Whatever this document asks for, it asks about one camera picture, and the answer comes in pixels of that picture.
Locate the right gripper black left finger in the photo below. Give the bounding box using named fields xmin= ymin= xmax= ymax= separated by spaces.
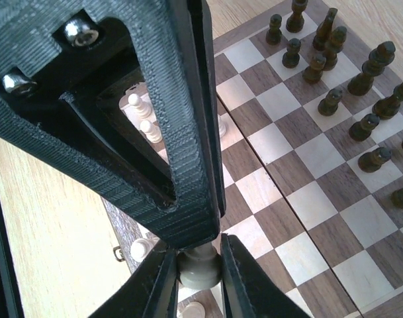
xmin=91 ymin=240 xmax=178 ymax=318

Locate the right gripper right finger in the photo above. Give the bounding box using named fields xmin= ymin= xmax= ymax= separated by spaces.
xmin=220 ymin=233 xmax=308 ymax=317

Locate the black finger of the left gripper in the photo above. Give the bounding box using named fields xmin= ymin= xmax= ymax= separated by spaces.
xmin=0 ymin=1 xmax=218 ymax=248

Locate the white rook piece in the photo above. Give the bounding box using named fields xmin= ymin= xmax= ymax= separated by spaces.
xmin=177 ymin=242 xmax=222 ymax=290

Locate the wooden chess board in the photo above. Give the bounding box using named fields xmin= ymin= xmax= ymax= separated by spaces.
xmin=101 ymin=0 xmax=403 ymax=318

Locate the row of white pieces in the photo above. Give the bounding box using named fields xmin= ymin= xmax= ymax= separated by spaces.
xmin=126 ymin=93 xmax=228 ymax=318

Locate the row of dark pieces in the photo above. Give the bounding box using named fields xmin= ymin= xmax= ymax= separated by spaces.
xmin=256 ymin=1 xmax=403 ymax=224

